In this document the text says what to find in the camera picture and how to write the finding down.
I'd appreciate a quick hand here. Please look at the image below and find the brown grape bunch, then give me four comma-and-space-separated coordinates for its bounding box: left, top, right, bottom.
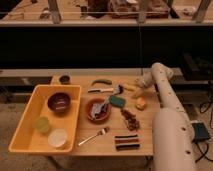
121, 109, 140, 131

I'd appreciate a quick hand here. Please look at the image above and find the green plastic cup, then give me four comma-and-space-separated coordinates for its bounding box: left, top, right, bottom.
35, 117, 50, 134

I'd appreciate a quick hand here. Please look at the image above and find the dark brush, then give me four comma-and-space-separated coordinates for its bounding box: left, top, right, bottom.
113, 85, 124, 95

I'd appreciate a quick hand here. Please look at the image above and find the small knife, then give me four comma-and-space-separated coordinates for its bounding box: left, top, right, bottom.
88, 88, 113, 93

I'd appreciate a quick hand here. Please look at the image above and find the orange fruit toy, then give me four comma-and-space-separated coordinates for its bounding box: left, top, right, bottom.
136, 97, 147, 110

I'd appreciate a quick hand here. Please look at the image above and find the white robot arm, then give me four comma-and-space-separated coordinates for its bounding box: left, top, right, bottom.
137, 63, 197, 171

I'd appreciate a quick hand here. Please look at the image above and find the white plastic cup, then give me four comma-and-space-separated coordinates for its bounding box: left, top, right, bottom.
48, 129, 68, 149

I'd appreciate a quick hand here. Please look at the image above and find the yellow banana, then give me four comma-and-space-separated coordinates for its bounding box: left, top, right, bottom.
123, 83, 143, 99

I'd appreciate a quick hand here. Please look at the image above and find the silver fork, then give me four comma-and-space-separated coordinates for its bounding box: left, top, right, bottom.
78, 127, 110, 146

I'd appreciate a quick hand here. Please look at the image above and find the black cable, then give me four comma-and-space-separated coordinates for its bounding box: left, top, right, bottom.
194, 99, 213, 164

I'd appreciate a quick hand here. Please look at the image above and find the orange plate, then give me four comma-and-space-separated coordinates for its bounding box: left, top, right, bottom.
85, 98, 112, 123

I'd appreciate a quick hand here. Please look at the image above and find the teal sponge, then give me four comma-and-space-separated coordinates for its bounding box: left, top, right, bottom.
109, 96, 126, 108

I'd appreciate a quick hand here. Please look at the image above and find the grey crumpled cloth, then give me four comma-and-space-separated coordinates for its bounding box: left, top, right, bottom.
90, 103, 108, 120

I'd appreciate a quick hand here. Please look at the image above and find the black power box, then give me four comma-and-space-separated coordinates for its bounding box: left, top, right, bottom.
192, 123, 211, 143

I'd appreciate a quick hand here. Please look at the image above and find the dark small cup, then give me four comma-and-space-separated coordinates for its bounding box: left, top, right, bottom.
59, 75, 70, 85

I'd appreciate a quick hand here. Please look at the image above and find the yellow plastic bin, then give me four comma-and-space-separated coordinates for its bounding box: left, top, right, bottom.
8, 84, 83, 154

